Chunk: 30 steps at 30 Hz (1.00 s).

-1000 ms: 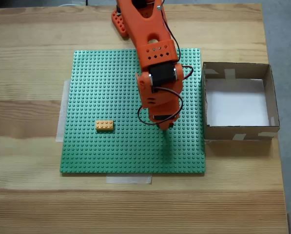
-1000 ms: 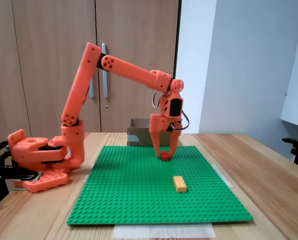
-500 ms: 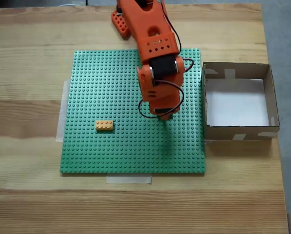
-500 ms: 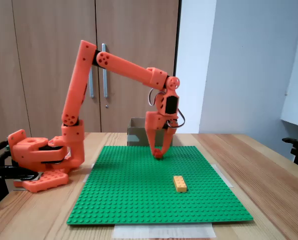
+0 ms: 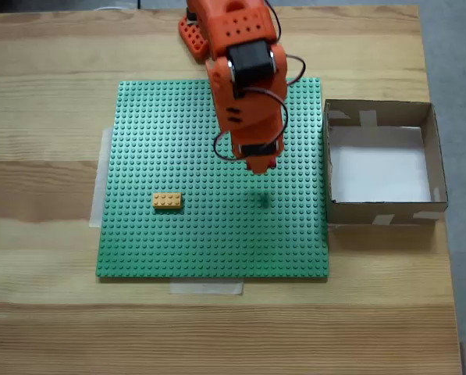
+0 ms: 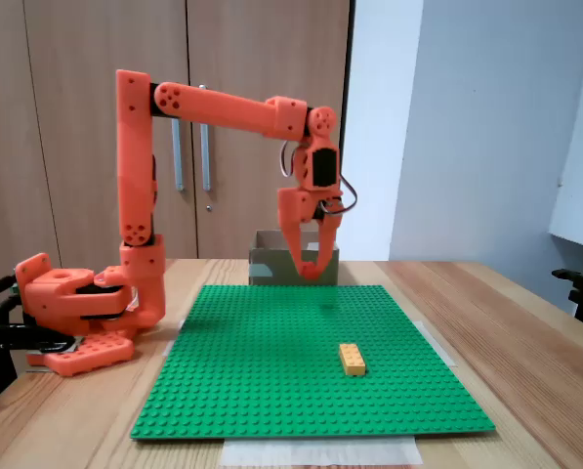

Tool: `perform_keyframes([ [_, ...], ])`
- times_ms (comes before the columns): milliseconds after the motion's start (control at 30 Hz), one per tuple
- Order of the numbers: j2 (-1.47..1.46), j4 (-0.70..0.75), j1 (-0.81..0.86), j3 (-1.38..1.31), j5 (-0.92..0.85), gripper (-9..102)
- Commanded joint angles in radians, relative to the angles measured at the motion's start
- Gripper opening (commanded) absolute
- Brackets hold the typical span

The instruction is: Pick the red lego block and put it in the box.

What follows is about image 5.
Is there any yellow lego block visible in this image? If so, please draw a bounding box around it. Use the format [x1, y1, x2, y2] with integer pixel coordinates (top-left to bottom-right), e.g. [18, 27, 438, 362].
[152, 192, 185, 212]

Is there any black servo cable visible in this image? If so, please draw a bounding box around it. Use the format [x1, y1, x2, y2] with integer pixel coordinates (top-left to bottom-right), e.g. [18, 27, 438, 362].
[284, 53, 308, 85]
[213, 87, 289, 162]

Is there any green lego baseplate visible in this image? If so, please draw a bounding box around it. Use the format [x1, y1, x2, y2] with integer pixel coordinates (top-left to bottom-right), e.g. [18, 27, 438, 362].
[95, 77, 332, 281]

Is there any translucent tape strip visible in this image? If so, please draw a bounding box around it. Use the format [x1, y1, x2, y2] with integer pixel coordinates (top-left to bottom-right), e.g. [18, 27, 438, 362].
[89, 127, 115, 229]
[169, 279, 244, 295]

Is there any white paper box lining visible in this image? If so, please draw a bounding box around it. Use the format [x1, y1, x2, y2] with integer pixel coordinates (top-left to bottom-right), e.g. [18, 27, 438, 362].
[329, 125, 432, 204]

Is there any cardboard box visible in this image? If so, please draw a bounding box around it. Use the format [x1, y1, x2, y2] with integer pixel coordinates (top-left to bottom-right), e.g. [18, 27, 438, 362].
[322, 98, 450, 227]

